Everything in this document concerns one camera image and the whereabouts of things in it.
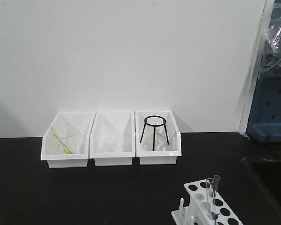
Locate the white storage bin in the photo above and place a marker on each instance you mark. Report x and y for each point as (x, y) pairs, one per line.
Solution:
(171, 151)
(66, 142)
(120, 125)

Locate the black lab sink basin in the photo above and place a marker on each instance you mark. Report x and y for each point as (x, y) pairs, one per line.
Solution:
(266, 173)

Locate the white test tube rack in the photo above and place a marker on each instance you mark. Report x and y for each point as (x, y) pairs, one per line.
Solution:
(196, 212)

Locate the clear glass beaker left bin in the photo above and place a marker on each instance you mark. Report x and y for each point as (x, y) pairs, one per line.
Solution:
(69, 140)

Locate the left white storage bin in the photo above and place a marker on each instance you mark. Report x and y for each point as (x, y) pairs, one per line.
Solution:
(66, 142)

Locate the middle white storage bin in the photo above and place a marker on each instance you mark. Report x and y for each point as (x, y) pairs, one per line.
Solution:
(120, 125)

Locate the small clear glass beaker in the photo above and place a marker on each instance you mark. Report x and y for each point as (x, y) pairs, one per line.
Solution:
(109, 144)

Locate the clear glass flask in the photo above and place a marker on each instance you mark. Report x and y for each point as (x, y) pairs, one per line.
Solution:
(155, 141)

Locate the grey blue pegboard drying rack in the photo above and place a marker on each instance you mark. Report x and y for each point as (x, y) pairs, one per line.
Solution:
(264, 123)

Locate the black wire tripod stand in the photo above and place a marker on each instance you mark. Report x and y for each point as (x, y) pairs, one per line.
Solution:
(154, 121)

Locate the clear plastic bag of tubes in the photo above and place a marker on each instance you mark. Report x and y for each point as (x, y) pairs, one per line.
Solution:
(270, 66)

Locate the clear glass test tube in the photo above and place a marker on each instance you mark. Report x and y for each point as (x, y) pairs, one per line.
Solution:
(211, 212)
(217, 180)

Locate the right white storage bin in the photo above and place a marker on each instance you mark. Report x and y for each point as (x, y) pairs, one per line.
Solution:
(171, 151)

